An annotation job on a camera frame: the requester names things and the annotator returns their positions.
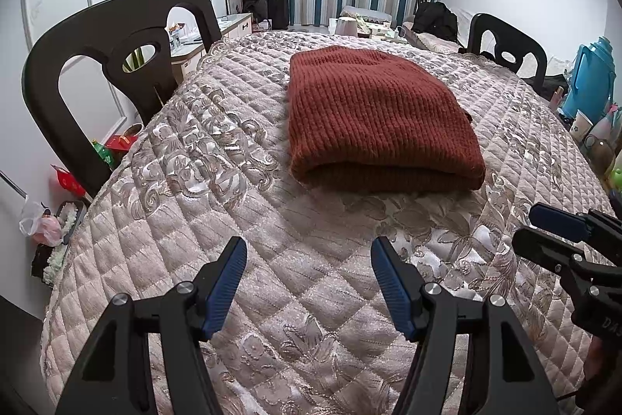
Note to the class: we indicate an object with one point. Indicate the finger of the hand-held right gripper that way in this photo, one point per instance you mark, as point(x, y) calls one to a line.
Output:
point(542, 245)
point(556, 221)

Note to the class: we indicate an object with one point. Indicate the pastel plastic bottle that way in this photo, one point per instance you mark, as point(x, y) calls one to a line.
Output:
point(607, 123)

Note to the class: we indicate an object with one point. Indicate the green frog cup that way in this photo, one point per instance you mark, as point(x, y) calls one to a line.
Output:
point(616, 177)

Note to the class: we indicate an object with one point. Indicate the white printed cup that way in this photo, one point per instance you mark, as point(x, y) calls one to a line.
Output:
point(580, 128)

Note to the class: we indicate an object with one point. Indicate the red box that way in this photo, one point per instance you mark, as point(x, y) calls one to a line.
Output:
point(69, 181)

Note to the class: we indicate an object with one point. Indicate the black chair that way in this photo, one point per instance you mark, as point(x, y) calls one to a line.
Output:
point(486, 28)
point(87, 36)

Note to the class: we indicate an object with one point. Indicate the pile of small boxes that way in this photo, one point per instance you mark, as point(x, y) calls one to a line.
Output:
point(381, 28)

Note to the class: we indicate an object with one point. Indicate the black tray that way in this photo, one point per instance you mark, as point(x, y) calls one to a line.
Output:
point(60, 245)

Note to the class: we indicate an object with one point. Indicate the smoked glass jar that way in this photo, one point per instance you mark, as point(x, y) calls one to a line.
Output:
point(598, 155)

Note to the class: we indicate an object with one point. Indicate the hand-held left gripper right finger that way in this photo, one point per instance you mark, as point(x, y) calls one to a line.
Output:
point(391, 283)

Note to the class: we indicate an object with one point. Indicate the blue thermos jug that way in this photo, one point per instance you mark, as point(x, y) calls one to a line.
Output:
point(590, 74)

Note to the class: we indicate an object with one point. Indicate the low cabinet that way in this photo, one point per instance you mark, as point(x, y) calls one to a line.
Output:
point(233, 26)

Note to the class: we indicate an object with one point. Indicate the black bag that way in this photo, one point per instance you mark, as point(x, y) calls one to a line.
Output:
point(435, 21)

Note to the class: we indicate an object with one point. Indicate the green soda bottle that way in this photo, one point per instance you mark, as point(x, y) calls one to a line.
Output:
point(103, 154)

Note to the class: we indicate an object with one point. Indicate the red knitted sweater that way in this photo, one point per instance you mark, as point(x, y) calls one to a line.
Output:
point(374, 118)

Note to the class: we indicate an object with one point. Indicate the picture frame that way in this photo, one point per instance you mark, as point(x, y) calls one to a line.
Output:
point(234, 1)

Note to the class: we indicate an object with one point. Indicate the grey metal rod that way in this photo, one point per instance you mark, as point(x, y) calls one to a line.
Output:
point(13, 184)

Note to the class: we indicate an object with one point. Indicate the pale pink container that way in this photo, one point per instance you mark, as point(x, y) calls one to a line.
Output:
point(346, 27)

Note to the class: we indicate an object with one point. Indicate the person's right hand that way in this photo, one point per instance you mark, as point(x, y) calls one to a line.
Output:
point(598, 366)

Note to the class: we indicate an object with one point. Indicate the beige quilted blanket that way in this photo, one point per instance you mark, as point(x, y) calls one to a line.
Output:
point(301, 279)

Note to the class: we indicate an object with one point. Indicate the red packet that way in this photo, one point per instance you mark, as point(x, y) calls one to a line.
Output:
point(121, 142)

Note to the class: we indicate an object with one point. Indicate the black suitcase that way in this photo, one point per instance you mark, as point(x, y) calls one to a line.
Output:
point(278, 11)

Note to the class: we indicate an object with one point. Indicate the clear plastic bag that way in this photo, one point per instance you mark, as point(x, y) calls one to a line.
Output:
point(41, 225)

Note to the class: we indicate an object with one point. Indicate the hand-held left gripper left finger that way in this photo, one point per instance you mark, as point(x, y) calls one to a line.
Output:
point(226, 283)

